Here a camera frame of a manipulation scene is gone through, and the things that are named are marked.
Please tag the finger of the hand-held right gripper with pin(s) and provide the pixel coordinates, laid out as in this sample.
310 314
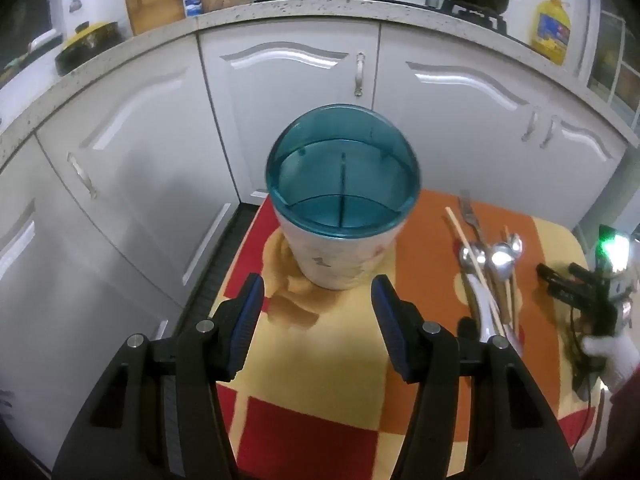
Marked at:
555 285
587 280

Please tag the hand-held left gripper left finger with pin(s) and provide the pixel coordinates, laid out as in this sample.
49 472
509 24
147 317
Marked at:
247 310

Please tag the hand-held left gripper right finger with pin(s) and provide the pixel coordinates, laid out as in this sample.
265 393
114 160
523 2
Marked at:
387 320

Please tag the large steel spoon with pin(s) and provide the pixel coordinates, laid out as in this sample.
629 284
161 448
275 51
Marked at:
501 261

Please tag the floral utensil holder teal rim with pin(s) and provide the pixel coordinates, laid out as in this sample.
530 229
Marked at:
330 255

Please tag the pale wooden chopstick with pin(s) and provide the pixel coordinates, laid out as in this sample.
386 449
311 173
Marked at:
461 240

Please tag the person's right forearm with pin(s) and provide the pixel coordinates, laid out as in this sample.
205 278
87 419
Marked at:
627 392

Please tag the person's right hand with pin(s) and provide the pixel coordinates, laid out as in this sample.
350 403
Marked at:
615 357

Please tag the checkered orange yellow cloth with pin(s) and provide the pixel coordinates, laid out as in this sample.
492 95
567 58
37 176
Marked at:
325 390

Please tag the white cabinet door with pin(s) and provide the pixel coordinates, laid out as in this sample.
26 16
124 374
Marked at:
585 170
150 160
60 310
450 125
300 85

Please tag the white framed glass cabinet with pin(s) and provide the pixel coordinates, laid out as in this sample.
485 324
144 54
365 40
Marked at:
612 70

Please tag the yellow oil bottle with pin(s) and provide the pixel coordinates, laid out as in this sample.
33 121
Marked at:
551 30

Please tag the black casserole yellow lid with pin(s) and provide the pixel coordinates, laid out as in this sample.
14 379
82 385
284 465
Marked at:
87 50

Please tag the wooden cutting board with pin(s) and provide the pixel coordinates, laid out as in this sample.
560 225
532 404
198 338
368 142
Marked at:
150 0

